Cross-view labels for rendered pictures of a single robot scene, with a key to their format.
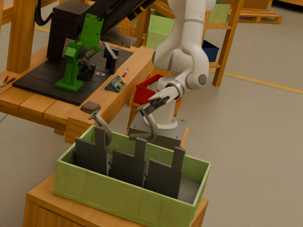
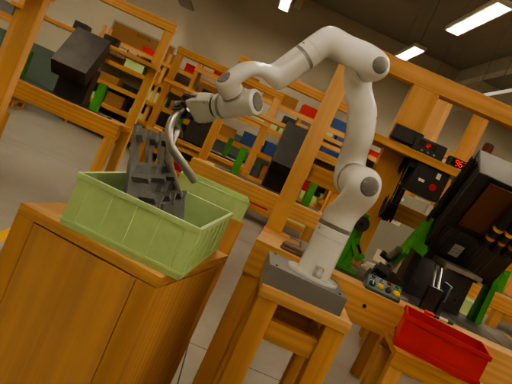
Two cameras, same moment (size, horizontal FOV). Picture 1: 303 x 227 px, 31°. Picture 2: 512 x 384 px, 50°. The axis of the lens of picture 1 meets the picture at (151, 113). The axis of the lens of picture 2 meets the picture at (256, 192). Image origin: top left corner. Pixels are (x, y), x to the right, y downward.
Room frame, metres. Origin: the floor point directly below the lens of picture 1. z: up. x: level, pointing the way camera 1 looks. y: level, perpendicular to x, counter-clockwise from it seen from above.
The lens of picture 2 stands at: (2.26, -1.92, 1.26)
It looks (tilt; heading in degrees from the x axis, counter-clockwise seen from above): 5 degrees down; 84
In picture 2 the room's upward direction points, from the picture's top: 24 degrees clockwise
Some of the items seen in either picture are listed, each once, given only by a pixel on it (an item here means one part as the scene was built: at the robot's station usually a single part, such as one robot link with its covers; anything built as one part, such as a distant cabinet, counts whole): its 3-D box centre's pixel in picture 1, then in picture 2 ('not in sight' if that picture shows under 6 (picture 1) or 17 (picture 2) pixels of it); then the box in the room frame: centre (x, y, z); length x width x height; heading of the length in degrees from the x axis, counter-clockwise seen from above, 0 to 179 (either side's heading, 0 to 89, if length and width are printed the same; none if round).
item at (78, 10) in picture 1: (71, 31); (438, 267); (3.48, 0.64, 1.07); 0.30 x 0.18 x 0.34; 171
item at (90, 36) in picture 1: (93, 31); (421, 238); (3.27, 0.46, 1.17); 0.13 x 0.12 x 0.20; 171
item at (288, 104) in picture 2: not in sight; (256, 151); (2.92, 7.58, 1.12); 3.01 x 0.54 x 2.24; 178
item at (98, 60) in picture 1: (80, 66); (407, 297); (3.35, 0.52, 0.89); 1.10 x 0.42 x 0.02; 171
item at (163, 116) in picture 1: (163, 106); (322, 252); (2.74, -0.06, 1.00); 0.19 x 0.19 x 0.18
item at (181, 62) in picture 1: (177, 71); (352, 199); (2.75, -0.08, 1.22); 0.19 x 0.12 x 0.24; 98
